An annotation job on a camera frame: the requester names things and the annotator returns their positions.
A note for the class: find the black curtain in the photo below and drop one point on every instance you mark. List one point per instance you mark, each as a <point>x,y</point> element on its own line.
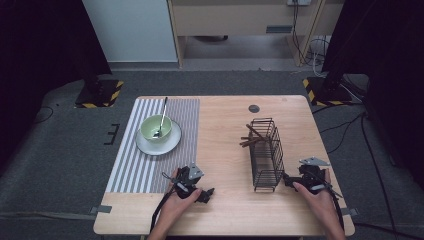
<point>40,50</point>
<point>383,50</point>

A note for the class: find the metal spoon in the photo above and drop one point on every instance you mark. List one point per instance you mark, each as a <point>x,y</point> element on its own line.
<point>163,116</point>

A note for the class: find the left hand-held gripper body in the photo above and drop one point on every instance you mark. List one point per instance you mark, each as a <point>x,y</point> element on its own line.
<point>186,183</point>

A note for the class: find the person's right hand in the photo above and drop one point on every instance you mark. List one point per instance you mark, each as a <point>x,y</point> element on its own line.
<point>321,206</point>

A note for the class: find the grey tape strip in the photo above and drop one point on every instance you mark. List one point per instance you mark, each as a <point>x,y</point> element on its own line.
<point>101,209</point>
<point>350,211</point>

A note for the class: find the white plate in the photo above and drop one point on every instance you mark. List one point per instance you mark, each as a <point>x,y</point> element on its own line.
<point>160,149</point>

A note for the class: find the brown wooden chopstick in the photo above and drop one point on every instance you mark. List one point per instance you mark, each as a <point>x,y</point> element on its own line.
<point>254,130</point>
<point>246,138</point>
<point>248,144</point>
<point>248,141</point>

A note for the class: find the beige wooden desk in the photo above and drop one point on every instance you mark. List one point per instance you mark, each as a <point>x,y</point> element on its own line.
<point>226,18</point>

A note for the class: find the white panel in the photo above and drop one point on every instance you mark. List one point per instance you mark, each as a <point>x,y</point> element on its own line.
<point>133,30</point>

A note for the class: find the green bowl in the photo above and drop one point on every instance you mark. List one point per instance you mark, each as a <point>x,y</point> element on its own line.
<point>150,128</point>

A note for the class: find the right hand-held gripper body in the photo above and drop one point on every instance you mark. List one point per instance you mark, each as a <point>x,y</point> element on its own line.
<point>313,176</point>

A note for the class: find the grey round table grommet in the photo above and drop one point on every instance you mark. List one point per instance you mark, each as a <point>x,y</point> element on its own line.
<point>254,108</point>

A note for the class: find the striped woven placemat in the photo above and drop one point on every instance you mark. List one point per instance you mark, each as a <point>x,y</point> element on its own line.
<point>186,113</point>

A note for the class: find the person's left hand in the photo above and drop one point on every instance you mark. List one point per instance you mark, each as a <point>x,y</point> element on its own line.
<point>175,208</point>

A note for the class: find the black stand with striped base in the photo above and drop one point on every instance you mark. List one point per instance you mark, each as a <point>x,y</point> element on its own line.
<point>100,95</point>
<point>328,95</point>

